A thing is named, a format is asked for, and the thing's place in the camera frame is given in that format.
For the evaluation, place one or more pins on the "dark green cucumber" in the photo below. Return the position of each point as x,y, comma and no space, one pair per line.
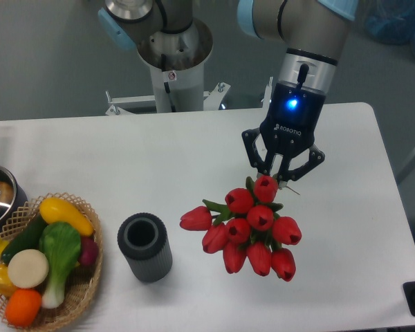
28,238

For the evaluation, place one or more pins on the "green bok choy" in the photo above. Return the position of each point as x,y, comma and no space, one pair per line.
61,245

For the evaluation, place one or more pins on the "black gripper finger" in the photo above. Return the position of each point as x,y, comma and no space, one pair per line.
315,158
263,166

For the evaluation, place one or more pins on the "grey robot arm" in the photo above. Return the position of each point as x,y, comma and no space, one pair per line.
314,32

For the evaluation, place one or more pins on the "orange fruit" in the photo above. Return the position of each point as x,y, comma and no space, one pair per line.
23,307

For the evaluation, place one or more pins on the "round beige bun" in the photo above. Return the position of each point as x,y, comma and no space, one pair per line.
28,268

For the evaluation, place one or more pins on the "dark grey ribbed vase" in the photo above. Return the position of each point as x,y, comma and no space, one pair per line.
143,240

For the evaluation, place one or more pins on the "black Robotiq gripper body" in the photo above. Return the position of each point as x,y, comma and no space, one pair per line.
291,120

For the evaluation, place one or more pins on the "yellow bell pepper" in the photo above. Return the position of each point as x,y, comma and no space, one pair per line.
7,288

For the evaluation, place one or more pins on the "red tulip bouquet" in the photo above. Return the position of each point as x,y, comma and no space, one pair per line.
247,227

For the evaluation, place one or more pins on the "purple red radish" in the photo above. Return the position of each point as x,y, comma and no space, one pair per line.
89,252

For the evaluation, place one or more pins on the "yellow squash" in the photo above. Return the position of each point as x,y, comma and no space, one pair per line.
55,210

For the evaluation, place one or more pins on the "woven wicker basket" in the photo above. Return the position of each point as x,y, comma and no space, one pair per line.
81,284

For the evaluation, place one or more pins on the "blue plastic bag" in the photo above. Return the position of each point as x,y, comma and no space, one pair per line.
391,22

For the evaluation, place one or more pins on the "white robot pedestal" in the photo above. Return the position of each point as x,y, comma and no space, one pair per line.
176,65

